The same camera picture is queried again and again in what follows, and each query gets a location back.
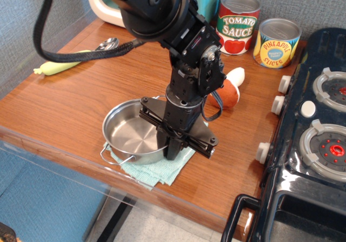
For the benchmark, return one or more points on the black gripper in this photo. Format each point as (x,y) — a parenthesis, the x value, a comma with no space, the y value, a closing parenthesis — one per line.
(180,125)

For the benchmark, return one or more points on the small steel pot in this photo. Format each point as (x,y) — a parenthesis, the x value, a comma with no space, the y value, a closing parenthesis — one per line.
(130,138)

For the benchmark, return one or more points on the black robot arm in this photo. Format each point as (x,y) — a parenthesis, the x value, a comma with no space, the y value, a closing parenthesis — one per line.
(197,70)

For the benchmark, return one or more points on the blue folded cloth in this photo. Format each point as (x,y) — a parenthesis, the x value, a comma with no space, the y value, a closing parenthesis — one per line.
(164,171)

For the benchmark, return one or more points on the plush brown mushroom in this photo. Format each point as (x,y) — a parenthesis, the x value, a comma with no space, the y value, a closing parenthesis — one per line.
(230,94)

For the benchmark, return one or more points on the black toy stove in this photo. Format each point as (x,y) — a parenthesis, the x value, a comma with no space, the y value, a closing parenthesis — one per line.
(303,183)

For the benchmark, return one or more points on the tomato sauce can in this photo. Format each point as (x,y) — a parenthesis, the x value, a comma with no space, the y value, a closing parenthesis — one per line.
(236,24)

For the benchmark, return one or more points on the pineapple slices can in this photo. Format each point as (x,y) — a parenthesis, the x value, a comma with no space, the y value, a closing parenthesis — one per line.
(276,42)

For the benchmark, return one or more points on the teal toy microwave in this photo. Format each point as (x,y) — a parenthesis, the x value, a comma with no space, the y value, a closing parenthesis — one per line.
(109,11)

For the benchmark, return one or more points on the scoop with green handle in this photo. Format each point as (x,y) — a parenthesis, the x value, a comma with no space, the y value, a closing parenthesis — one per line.
(51,68)

